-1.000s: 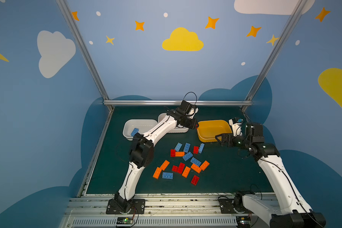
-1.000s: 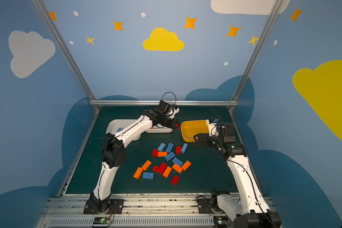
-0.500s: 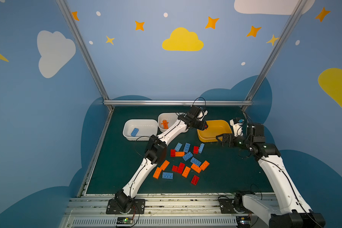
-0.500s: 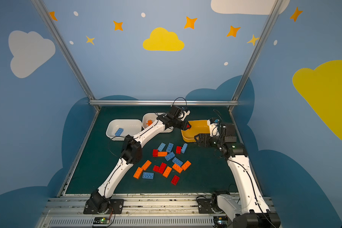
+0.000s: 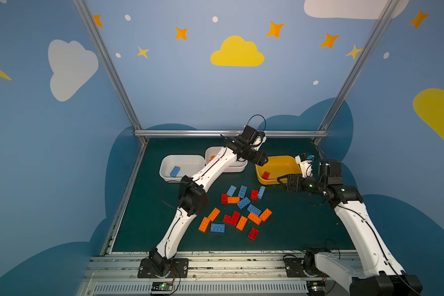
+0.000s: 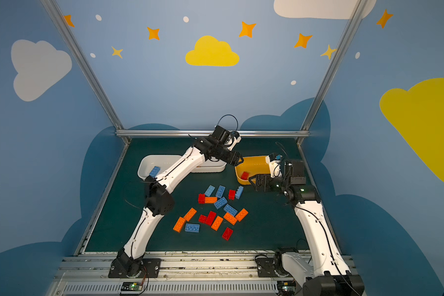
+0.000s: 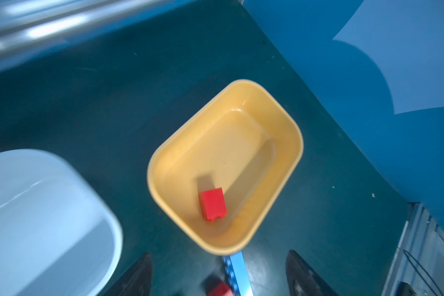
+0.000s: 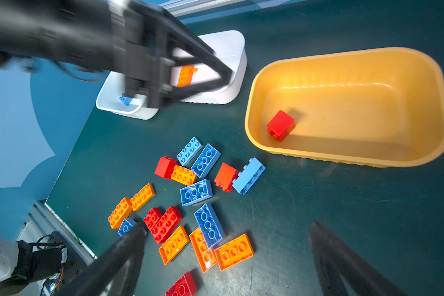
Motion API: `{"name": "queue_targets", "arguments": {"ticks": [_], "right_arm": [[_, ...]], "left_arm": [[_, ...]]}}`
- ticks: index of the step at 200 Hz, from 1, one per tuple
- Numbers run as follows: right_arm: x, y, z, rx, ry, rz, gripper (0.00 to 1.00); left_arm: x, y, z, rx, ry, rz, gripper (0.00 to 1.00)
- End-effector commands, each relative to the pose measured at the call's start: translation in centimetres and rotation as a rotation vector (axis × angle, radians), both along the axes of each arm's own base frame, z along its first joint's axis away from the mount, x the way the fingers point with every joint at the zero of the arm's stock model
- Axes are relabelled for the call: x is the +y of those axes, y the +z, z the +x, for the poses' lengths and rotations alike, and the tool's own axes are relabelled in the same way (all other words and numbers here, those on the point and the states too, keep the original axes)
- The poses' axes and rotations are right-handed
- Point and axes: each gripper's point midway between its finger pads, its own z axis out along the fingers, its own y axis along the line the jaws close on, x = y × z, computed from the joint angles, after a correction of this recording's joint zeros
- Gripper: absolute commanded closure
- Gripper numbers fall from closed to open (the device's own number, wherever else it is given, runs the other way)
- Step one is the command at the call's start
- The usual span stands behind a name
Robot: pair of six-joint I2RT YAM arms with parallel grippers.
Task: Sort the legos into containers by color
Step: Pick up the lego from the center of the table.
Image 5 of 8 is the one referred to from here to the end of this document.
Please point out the right side floor rail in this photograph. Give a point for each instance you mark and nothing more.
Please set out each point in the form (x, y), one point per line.
(321, 152)

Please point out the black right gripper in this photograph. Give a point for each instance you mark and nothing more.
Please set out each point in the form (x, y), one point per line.
(298, 182)

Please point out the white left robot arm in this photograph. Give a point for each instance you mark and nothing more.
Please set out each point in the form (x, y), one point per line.
(192, 196)

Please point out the small red lego brick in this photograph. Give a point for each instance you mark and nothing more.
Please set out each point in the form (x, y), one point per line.
(266, 175)

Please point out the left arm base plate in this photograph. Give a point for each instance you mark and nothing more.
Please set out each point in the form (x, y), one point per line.
(179, 267)

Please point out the white left plastic bin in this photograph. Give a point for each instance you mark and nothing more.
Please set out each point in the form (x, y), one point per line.
(189, 164)

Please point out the aluminium frame post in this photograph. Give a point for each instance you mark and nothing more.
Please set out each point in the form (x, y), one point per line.
(86, 16)
(369, 46)

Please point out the green circuit board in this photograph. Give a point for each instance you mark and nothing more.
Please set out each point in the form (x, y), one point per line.
(162, 287)
(316, 288)

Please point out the right aluminium frame post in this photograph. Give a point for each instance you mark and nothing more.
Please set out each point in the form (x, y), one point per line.
(369, 46)

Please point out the left side floor rail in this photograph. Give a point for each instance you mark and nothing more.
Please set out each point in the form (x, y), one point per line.
(107, 246)

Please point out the blue lego on edge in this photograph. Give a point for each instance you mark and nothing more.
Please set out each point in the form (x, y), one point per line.
(261, 192)

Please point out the small red lego lower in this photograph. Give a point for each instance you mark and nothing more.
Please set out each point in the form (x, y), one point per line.
(226, 218)

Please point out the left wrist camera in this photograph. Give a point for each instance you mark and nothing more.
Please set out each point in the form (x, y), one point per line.
(259, 140)

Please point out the long red lego brick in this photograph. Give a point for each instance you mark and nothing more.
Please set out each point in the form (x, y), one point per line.
(234, 218)

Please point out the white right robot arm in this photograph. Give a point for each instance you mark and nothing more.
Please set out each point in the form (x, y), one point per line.
(382, 274)

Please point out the yellow plastic bin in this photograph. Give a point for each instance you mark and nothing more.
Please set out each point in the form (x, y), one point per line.
(277, 166)

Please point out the left green circuit board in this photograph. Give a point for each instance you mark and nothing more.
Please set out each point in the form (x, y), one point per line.
(162, 287)

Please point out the horizontal aluminium frame rail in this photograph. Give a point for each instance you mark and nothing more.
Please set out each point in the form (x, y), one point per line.
(161, 133)

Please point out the right green circuit board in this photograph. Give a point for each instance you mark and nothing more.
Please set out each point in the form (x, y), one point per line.
(316, 288)

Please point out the orange lego row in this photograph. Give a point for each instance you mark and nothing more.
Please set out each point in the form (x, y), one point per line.
(233, 200)

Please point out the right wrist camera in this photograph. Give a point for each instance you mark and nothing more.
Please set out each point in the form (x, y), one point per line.
(305, 162)

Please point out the red lego bottom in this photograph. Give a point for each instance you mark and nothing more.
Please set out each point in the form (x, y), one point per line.
(253, 234)

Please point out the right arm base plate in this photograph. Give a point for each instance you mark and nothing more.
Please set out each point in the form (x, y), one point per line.
(299, 268)

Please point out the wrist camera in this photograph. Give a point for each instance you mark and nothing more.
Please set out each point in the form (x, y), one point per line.
(259, 140)
(305, 162)

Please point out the left aluminium frame post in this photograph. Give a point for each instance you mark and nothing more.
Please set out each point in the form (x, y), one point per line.
(86, 16)

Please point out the floor rail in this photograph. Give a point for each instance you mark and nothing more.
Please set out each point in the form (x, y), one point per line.
(321, 152)
(107, 246)

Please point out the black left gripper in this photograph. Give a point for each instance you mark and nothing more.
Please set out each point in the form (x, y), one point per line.
(257, 155)

